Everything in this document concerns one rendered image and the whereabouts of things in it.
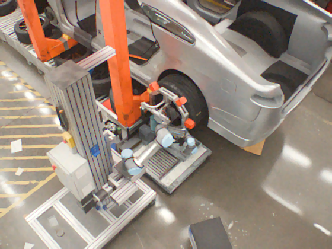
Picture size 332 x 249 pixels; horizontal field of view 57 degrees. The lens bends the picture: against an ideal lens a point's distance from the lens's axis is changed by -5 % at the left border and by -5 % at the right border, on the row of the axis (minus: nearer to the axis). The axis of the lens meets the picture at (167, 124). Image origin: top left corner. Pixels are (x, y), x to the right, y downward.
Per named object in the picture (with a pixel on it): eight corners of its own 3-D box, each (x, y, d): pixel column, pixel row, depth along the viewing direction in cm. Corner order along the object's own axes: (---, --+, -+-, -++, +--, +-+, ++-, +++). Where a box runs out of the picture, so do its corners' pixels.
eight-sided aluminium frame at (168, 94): (187, 136, 376) (189, 103, 335) (183, 139, 373) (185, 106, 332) (153, 113, 400) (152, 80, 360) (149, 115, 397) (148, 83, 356)
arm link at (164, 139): (129, 166, 309) (169, 129, 298) (135, 178, 301) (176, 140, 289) (121, 163, 300) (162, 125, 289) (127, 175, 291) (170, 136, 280)
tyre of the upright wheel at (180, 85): (196, 129, 401) (214, 101, 345) (184, 140, 390) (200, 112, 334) (159, 95, 415) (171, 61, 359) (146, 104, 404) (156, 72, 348)
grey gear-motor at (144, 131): (169, 133, 444) (169, 116, 417) (147, 151, 423) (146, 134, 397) (160, 126, 452) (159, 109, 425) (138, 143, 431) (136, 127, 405)
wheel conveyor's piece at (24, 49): (74, 48, 591) (70, 31, 562) (35, 69, 549) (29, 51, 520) (46, 30, 635) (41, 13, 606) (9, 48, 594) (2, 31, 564)
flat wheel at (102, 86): (73, 89, 474) (69, 77, 456) (93, 64, 515) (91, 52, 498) (111, 99, 460) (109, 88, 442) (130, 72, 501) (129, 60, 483)
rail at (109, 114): (132, 133, 431) (130, 123, 414) (127, 137, 426) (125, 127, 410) (37, 60, 541) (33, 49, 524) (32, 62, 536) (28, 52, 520)
